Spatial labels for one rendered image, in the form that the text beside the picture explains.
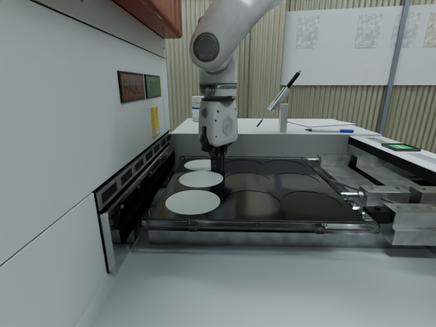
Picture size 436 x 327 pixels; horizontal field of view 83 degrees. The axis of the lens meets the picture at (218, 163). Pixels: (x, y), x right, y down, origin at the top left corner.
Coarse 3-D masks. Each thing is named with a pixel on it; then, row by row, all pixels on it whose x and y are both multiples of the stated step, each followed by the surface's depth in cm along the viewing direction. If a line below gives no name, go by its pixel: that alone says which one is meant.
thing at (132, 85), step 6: (126, 78) 40; (132, 78) 43; (138, 78) 46; (126, 84) 40; (132, 84) 43; (138, 84) 46; (126, 90) 40; (132, 90) 43; (138, 90) 46; (126, 96) 40; (132, 96) 43; (138, 96) 46; (144, 96) 49
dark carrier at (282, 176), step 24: (240, 168) 63; (264, 168) 63; (288, 168) 63; (168, 192) 49; (216, 192) 49; (240, 192) 49; (264, 192) 49; (288, 192) 49; (312, 192) 49; (168, 216) 40; (192, 216) 40; (216, 216) 40; (240, 216) 40; (264, 216) 40; (288, 216) 40; (312, 216) 40; (336, 216) 40; (360, 216) 40
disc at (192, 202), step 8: (184, 192) 49; (192, 192) 49; (200, 192) 49; (208, 192) 49; (168, 200) 46; (176, 200) 46; (184, 200) 46; (192, 200) 46; (200, 200) 46; (208, 200) 46; (216, 200) 46; (168, 208) 43; (176, 208) 43; (184, 208) 43; (192, 208) 43; (200, 208) 43; (208, 208) 43
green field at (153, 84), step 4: (148, 80) 52; (152, 80) 55; (156, 80) 58; (148, 84) 52; (152, 84) 55; (156, 84) 58; (148, 88) 52; (152, 88) 55; (156, 88) 58; (148, 92) 52; (152, 92) 55; (156, 92) 58; (160, 92) 62; (148, 96) 52
